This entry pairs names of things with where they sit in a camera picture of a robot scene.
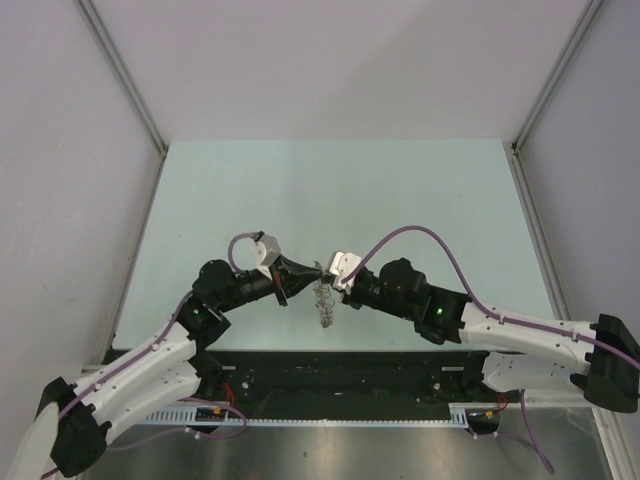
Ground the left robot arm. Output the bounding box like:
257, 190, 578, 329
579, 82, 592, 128
39, 255, 323, 478

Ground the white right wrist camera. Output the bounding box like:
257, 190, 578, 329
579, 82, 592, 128
327, 251, 362, 294

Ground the white slotted cable duct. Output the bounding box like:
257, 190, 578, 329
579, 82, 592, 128
139, 404, 469, 429

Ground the silver disc keyring organiser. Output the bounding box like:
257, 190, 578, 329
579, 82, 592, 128
312, 260, 335, 328

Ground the aluminium frame right post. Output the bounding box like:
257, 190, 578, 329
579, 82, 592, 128
510, 0, 608, 155

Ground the aluminium frame post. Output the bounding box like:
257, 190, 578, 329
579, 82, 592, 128
73, 0, 168, 158
510, 0, 608, 155

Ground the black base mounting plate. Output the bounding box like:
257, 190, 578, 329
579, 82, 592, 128
102, 349, 584, 421

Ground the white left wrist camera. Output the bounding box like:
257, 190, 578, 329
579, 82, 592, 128
252, 231, 281, 280

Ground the aluminium frame left post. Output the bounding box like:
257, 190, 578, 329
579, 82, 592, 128
73, 0, 168, 158

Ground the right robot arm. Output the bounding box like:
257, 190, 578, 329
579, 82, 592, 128
321, 252, 639, 414

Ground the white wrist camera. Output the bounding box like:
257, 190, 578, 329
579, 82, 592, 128
252, 231, 281, 280
327, 251, 362, 294

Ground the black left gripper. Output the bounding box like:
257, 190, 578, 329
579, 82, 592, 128
217, 254, 321, 313

